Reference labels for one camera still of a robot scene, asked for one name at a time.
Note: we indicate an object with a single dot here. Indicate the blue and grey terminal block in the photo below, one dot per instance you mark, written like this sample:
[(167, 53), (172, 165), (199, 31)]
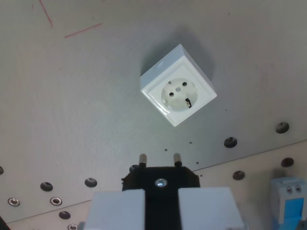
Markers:
[(287, 206)]

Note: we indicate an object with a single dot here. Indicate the silver hex socket screw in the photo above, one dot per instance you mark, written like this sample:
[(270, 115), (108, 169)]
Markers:
[(55, 201), (72, 226), (13, 201)]

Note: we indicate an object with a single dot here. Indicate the white square wall socket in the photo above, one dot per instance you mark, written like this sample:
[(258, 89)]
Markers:
[(182, 72)]

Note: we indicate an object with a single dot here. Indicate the black two-pin power plug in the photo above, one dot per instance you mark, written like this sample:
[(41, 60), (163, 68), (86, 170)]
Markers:
[(165, 176)]

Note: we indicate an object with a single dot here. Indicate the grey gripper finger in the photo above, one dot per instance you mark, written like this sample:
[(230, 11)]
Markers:
[(115, 210), (206, 208)]

